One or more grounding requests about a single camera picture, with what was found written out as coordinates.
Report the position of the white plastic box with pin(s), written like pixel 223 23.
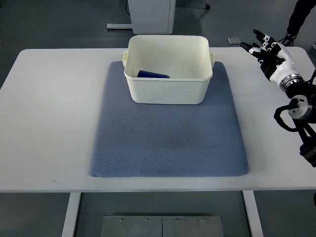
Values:
pixel 186 59

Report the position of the blue textured mat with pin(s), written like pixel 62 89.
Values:
pixel 152 140

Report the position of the person leg dark trousers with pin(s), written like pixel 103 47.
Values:
pixel 301 10

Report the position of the white table leg left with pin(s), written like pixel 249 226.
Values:
pixel 71 215

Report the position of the small grey floor plate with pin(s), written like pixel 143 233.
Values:
pixel 233 40

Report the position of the white table leg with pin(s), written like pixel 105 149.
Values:
pixel 252 214
pixel 71 215

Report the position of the black white sneaker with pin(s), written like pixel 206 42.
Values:
pixel 288 39

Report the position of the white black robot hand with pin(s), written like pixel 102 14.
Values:
pixel 275 61

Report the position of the metal floor plate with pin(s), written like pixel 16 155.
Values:
pixel 162 226

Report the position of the white cabinet base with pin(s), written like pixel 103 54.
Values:
pixel 149 17

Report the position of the blue enamel mug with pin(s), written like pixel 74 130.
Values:
pixel 147 74

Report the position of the white table leg right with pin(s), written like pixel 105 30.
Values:
pixel 252 214

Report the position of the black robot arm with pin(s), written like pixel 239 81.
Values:
pixel 302 110

